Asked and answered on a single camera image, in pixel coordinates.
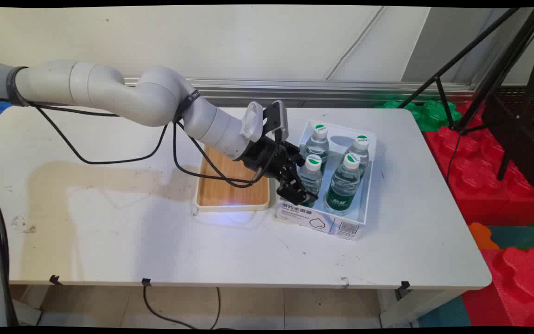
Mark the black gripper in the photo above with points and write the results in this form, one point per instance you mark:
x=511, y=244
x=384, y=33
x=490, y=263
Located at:
x=262, y=155

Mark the small clear water bottle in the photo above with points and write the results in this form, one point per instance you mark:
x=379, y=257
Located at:
x=361, y=155
x=343, y=185
x=319, y=144
x=314, y=178

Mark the white printed cardboard box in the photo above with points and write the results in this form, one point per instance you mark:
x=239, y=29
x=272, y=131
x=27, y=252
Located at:
x=341, y=227

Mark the bamboo tray with cream rim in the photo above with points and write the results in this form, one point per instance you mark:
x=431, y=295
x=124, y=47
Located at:
x=230, y=195

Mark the green foam block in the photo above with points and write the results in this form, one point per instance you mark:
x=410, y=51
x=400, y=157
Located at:
x=434, y=116

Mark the white table leg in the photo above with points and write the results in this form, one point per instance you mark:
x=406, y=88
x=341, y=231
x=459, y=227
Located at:
x=410, y=308

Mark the large red foam block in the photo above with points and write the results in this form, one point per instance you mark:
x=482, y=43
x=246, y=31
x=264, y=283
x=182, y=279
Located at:
x=475, y=176

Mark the orange foam block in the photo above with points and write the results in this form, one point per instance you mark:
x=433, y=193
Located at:
x=482, y=236

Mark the black tripod stand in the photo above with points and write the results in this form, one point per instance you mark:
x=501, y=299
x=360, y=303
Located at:
x=494, y=76

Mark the dark brown cabinet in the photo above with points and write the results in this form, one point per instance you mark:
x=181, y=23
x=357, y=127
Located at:
x=522, y=139

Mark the teal floor mat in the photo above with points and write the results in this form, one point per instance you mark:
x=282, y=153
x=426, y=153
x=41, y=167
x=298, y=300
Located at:
x=519, y=236

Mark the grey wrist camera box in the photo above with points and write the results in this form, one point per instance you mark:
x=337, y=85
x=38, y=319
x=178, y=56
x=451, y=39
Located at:
x=277, y=118

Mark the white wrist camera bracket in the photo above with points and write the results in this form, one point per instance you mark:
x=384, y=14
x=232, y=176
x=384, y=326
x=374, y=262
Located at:
x=251, y=121

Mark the aluminium wall rail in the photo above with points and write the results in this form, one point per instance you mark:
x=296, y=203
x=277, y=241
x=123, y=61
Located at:
x=341, y=90

